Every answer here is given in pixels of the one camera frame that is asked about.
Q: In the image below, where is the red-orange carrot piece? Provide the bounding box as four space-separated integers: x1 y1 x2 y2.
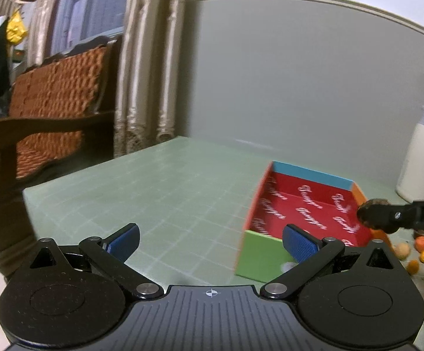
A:
414 236 424 254

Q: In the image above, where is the tan round longan fruit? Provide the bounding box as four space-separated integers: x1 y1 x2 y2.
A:
394 242 411 261

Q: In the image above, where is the dark rotten fruit front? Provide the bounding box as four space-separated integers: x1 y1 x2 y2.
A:
356 198 390 230

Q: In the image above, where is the dark rotten fruit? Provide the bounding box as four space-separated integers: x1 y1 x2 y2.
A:
414 230 424 238
356 198 390 230

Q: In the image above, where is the dark rotten fruit back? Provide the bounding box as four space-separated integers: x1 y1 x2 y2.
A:
414 230 424 238

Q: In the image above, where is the colourful cardboard box tray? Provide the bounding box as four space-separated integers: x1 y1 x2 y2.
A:
235 161 389 282

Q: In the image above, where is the green grid tablecloth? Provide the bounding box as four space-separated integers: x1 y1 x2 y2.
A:
22 135 424 351

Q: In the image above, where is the wooden sofa orange cushion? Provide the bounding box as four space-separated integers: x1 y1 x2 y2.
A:
0 35 123 280

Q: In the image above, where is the beige satin curtain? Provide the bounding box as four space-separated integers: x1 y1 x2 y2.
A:
25 0 192 159

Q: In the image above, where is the yellow bag hanging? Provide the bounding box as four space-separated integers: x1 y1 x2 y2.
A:
6 9 28 46

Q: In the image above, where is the window with dark frame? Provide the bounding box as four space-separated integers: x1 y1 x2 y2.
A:
46 0 127 55

